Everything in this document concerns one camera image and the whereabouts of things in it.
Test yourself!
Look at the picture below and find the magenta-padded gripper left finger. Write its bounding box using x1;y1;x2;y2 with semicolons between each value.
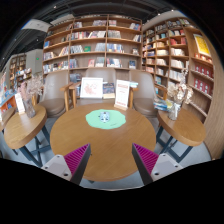
40;143;92;186

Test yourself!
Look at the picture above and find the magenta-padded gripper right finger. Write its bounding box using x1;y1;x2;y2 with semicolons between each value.
131;143;184;186

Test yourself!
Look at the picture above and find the transparent computer mouse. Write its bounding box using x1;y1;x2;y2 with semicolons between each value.
98;111;112;124

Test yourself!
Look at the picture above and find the green cloud-shaped mouse pad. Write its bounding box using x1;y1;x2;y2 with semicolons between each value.
85;108;127;131

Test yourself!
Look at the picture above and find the round wooden side table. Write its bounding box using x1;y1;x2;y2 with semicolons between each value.
155;107;208;164
3;104;51;168

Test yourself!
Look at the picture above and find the glass vase with pale flowers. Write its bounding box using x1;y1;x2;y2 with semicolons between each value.
166;68;194;122

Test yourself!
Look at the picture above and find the stack of colourful books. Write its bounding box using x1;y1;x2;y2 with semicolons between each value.
153;98;174;113

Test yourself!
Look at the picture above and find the white and red sign card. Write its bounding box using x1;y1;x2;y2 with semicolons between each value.
113;79;131;111

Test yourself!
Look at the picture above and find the brown padded armchair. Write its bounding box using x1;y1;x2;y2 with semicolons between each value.
128;69;169;118
34;70;76;118
68;67;134;108

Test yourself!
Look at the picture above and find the glass vase with pink blossoms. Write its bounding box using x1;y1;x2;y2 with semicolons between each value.
18;71;46;119

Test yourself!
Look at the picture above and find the white picture with pink print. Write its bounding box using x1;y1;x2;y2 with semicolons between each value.
79;76;104;100

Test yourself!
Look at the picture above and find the dark cover book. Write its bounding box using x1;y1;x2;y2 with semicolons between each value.
102;82;116;100

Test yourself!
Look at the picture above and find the small white sign card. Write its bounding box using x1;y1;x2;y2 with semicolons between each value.
14;92;27;116

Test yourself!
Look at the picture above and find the curved wooden bookshelf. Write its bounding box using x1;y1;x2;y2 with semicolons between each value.
141;18;224;161

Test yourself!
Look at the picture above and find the small distant wooden bookshelf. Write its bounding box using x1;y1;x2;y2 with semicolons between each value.
9;53;34;84

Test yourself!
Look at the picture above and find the wide wooden bookshelf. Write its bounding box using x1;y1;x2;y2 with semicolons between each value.
41;13;144;84

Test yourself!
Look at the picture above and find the white hanging ceiling panel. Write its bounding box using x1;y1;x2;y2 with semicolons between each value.
21;18;53;33

